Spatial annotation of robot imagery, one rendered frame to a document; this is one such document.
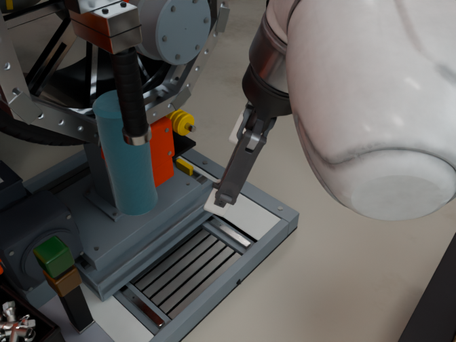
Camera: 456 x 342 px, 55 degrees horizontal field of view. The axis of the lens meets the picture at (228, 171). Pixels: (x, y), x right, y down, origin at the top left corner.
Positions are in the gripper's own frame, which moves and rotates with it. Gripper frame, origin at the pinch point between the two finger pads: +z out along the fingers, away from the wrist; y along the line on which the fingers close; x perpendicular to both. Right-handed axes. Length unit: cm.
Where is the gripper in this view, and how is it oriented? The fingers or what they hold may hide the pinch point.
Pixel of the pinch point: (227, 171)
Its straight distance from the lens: 64.3
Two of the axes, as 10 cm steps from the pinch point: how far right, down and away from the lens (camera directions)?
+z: -3.0, 5.5, 7.7
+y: 2.5, -7.4, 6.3
